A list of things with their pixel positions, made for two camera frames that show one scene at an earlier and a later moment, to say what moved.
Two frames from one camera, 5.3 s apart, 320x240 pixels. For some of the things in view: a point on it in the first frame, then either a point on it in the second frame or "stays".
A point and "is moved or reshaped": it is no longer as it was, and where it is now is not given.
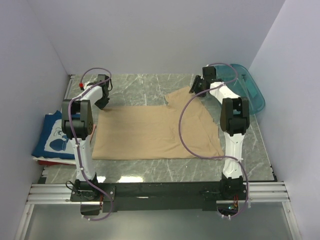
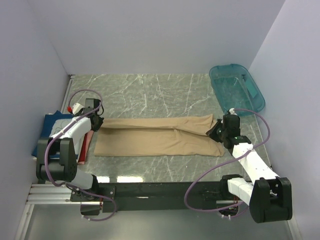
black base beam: x=160 y=196 stays
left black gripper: x=102 y=101 → x=97 y=122
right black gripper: x=196 y=85 → x=216 y=130
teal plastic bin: x=244 y=85 stays
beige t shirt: x=152 y=132 is moved or reshaped
